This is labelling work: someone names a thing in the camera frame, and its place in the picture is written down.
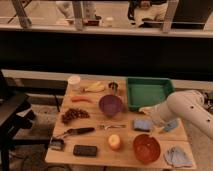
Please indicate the silver fork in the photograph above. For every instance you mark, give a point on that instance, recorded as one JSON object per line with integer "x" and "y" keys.
{"x": 106, "y": 127}

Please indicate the blue sponge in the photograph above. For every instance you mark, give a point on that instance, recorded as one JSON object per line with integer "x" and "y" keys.
{"x": 142, "y": 125}

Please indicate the purple bowl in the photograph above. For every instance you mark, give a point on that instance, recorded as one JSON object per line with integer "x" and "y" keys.
{"x": 110, "y": 105}

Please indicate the yellow banana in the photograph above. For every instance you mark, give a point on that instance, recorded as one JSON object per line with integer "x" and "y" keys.
{"x": 95, "y": 87}

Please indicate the yellow apple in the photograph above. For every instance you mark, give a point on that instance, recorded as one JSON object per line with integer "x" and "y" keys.
{"x": 114, "y": 141}

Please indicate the green plastic tray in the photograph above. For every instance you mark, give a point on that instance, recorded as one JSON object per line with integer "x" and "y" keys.
{"x": 147, "y": 91}

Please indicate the black chair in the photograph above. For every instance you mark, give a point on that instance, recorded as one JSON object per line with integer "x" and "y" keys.
{"x": 11, "y": 122}

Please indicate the small metal cup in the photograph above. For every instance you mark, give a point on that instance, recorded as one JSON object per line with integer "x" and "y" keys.
{"x": 113, "y": 88}

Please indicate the bunch of dark grapes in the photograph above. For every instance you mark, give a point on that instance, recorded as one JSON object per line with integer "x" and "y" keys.
{"x": 72, "y": 114}

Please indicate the black rectangular case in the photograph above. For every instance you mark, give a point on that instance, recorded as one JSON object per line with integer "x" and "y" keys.
{"x": 84, "y": 150}

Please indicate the grey folded cloth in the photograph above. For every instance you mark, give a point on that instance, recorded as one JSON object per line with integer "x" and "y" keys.
{"x": 176, "y": 157}

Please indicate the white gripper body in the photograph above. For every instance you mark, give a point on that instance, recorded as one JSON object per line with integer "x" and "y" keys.
{"x": 152, "y": 111}

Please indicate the small black metal box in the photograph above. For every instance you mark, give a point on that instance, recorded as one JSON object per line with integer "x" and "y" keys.
{"x": 57, "y": 144}

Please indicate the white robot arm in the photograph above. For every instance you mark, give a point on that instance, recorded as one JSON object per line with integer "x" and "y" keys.
{"x": 187, "y": 105}

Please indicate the white plastic cup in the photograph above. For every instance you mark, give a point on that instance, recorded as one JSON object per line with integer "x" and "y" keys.
{"x": 74, "y": 82}

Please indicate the red bowl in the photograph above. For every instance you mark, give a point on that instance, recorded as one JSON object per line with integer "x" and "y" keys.
{"x": 146, "y": 149}

